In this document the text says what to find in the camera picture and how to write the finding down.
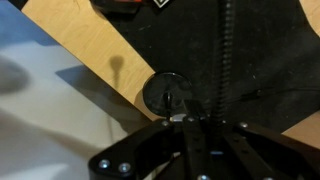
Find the black and red mouse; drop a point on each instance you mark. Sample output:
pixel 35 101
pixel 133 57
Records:
pixel 116 5

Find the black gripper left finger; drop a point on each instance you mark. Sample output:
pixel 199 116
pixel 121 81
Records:
pixel 143 146

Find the black desk mat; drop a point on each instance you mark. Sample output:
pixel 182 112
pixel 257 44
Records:
pixel 273 50

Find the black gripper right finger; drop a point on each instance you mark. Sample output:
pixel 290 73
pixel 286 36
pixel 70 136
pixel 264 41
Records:
pixel 273 150

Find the black gooseneck desk lamp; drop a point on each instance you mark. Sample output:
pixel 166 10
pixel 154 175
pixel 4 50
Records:
pixel 166 86

